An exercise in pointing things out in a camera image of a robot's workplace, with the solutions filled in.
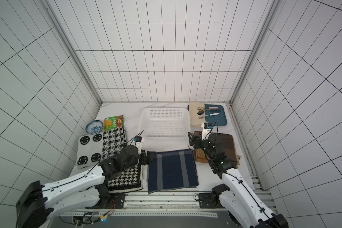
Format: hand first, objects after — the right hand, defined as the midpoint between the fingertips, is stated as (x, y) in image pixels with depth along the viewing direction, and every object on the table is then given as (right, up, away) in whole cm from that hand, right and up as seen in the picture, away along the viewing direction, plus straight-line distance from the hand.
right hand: (188, 133), depth 78 cm
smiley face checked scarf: (-60, -12, +11) cm, 63 cm away
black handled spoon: (+15, +12, +35) cm, 40 cm away
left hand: (-23, -13, +2) cm, 27 cm away
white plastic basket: (-15, +1, +26) cm, 29 cm away
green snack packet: (-55, +4, +26) cm, 61 cm away
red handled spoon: (+15, +15, +36) cm, 42 cm away
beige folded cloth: (+8, +8, +32) cm, 34 cm away
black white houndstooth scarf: (-32, -26, -2) cm, 41 cm away
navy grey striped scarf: (-10, -23, +5) cm, 25 cm away
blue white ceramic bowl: (-67, +1, +25) cm, 72 cm away
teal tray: (+28, +6, +29) cm, 41 cm away
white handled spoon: (+15, +9, +32) cm, 36 cm away
